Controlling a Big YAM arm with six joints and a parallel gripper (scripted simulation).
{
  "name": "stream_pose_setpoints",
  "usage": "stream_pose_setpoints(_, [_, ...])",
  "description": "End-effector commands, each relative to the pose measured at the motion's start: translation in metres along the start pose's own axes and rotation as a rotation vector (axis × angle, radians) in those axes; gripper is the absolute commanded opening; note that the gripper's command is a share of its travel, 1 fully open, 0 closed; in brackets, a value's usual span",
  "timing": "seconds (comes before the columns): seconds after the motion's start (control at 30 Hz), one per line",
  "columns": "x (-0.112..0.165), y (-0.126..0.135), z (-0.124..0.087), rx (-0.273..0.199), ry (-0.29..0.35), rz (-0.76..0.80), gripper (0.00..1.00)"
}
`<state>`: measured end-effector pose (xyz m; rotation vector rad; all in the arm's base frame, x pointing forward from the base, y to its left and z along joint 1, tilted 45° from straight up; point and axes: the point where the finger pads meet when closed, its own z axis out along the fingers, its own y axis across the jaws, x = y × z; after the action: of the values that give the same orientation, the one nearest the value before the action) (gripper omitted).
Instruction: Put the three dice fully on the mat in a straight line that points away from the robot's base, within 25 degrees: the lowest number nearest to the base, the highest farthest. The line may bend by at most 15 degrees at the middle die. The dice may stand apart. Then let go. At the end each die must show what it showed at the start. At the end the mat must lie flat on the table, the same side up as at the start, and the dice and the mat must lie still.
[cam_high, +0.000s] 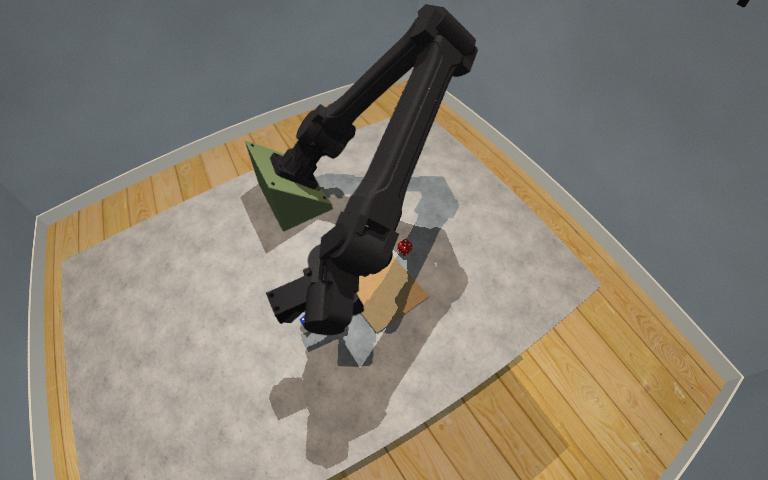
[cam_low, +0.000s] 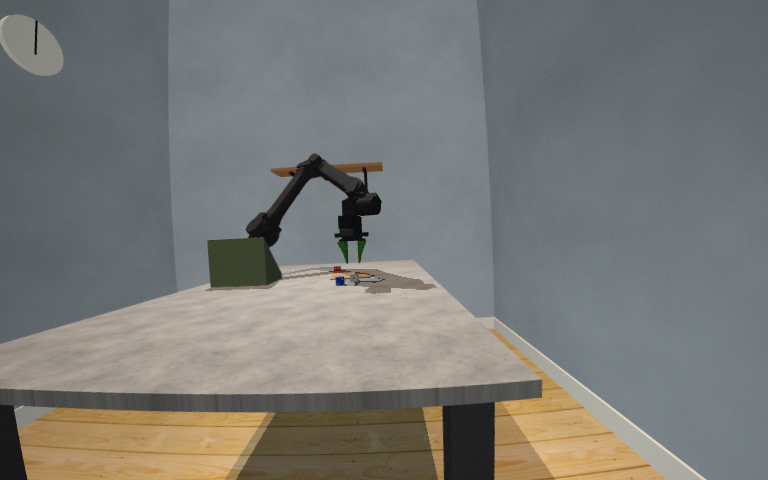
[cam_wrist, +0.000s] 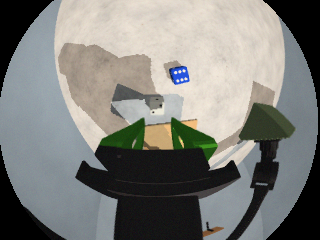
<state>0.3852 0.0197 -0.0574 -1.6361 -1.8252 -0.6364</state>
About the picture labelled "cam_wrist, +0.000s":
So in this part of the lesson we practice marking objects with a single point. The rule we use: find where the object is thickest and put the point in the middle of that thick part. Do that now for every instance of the blue die with white pips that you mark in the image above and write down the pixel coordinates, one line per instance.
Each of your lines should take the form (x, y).
(179, 75)

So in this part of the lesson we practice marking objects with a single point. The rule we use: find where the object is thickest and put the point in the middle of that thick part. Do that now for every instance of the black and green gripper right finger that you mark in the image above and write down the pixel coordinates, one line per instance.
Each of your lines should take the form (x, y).
(191, 138)

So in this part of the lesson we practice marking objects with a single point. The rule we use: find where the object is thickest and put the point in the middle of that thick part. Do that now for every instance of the tan square mat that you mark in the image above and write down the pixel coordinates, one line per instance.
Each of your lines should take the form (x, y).
(158, 136)

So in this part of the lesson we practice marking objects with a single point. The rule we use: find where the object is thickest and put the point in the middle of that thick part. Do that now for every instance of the grey die with black pips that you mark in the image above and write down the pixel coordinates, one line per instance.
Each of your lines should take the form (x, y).
(156, 106)

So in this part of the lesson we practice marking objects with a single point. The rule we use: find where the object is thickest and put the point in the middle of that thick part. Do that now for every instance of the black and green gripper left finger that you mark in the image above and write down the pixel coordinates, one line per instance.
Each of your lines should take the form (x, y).
(125, 137)

